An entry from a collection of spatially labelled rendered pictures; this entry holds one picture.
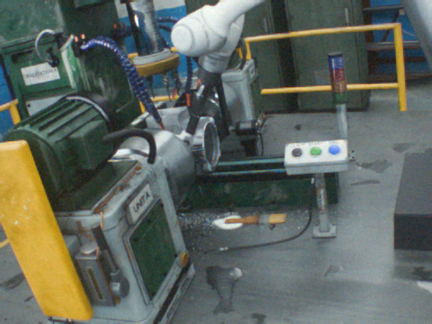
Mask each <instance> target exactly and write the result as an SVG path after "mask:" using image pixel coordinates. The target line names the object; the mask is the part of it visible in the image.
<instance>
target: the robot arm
mask: <svg viewBox="0 0 432 324"><path fill-rule="evenodd" d="M264 1H266V0H221V1H219V4H217V5H216V6H214V7H211V6H208V5H206V6H205V7H203V8H200V9H199V10H197V11H196V12H194V13H191V14H189V15H187V17H186V18H184V19H181V20H179V21H178V22H177V24H175V26H174V28H173V29H172V31H171V40H172V42H173V44H174V47H175V48H176V50H178V52H179V53H180V54H182V55H186V56H189V57H199V60H198V63H199V67H198V70H197V77H198V78H199V79H201V80H202V82H201V83H200V84H198V86H197V91H195V93H194V97H193V103H192V110H191V112H190V113H189V115H190V119H189V122H188V124H187V127H186V130H185V132H186V133H188V134H191V135H192V136H193V135H194V134H195V131H196V129H197V125H198V123H199V120H200V118H201V116H203V114H202V111H203V109H204V106H205V105H206V102H207V100H208V97H209V95H210V93H211V90H212V87H213V85H214V84H218V83H219V81H220V77H221V75H222V73H223V72H225V71H226V68H227V66H228V64H229V59H230V56H231V54H232V52H233V50H234V49H235V47H236V45H237V43H238V42H239V39H240V36H241V33H242V28H243V24H244V20H245V13H246V11H248V10H249V9H252V8H253V7H255V6H257V5H259V3H263V2H264ZM401 3H402V5H403V7H404V9H405V11H406V13H407V15H408V17H409V20H410V24H411V25H412V27H413V30H414V32H415V34H416V36H417V38H418V42H419V44H420V46H421V47H422V50H423V52H424V56H425V58H426V61H427V62H428V64H429V68H430V71H431V72H432V0H401Z"/></svg>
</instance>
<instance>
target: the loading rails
mask: <svg viewBox="0 0 432 324"><path fill-rule="evenodd" d="M222 161H223V162H222ZM219 163H220V164H221V163H222V164H221V165H218V166H217V167H216V169H215V170H214V171H211V172H207V174H206V175H197V178H196V181H195V184H194V186H193V187H192V189H191V191H190V192H189V194H188V195H187V196H186V198H185V199H184V200H183V203H182V204H181V205H180V207H179V212H180V213H190V212H191V211H192V209H193V208H221V209H222V213H233V212H234V210H235V208H241V207H266V206H267V210H268V211H276V210H280V208H281V206H291V205H309V195H310V189H311V181H312V175H314V174H302V175H287V172H286V169H285V167H284V154H276V155H264V156H253V157H230V158H220V159H219ZM216 171H217V172H218V174H217V173H216ZM212 173H213V174H212ZM324 174H325V175H324V181H325V188H326V195H327V207H328V204H335V203H338V189H339V177H338V172H330V173H324ZM316 201H317V197H316V184H315V181H314V184H313V189H312V195H311V205H316V209H317V203H316Z"/></svg>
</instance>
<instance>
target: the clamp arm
mask: <svg viewBox="0 0 432 324"><path fill-rule="evenodd" d="M215 87H216V91H217V95H218V99H219V106H220V110H221V114H220V116H221V118H222V122H223V126H224V133H225V136H230V134H231V133H232V131H230V130H231V128H232V127H231V126H230V116H229V112H228V107H227V103H226V99H225V95H224V87H223V84H222V79H221V77H220V81H219V83H218V84H215Z"/></svg>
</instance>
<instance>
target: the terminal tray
mask: <svg viewBox="0 0 432 324"><path fill-rule="evenodd" d="M158 112H159V116H160V117H161V118H162V122H163V124H164V127H165V130H166V131H169V132H172V133H174V134H175V135H178V136H180V134H182V128H181V126H182V124H183V121H184V120H186V119H190V117H189V112H188V109H187V106H184V107H176V108H170V109H163V110H158ZM145 120H146V122H147V125H148V128H158V129H162V128H161V127H160V125H159V124H158V122H156V121H155V119H154V118H153V116H152V115H150V116H149V117H148V118H146V119H145ZM162 130H163V129H162Z"/></svg>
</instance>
